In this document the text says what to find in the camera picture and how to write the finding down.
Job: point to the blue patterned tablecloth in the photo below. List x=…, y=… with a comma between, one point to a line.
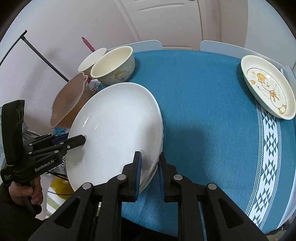
x=215, y=131

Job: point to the pink red tool handle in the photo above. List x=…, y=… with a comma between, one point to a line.
x=90, y=47

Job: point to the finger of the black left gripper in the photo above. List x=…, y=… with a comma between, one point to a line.
x=39, y=151

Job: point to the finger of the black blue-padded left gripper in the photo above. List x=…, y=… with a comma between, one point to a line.
x=48, y=140

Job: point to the black metal rack rod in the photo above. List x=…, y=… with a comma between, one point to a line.
x=24, y=39

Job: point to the plain white plate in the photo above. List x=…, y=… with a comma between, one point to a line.
x=116, y=122

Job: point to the white cup bowl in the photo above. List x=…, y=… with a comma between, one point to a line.
x=90, y=60

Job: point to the small duck cartoon plate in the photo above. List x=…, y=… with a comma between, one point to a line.
x=269, y=86

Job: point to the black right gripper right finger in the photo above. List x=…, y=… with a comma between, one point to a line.
x=205, y=212

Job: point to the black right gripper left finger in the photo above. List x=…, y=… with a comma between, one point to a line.
x=94, y=212

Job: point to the cream bowl with cartoon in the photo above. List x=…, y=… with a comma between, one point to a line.
x=116, y=66

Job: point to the person's left hand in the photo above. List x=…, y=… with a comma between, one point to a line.
x=18, y=192

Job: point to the pinkish brown square bowl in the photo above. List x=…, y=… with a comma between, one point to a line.
x=69, y=102

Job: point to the white door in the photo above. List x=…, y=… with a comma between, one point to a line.
x=176, y=24

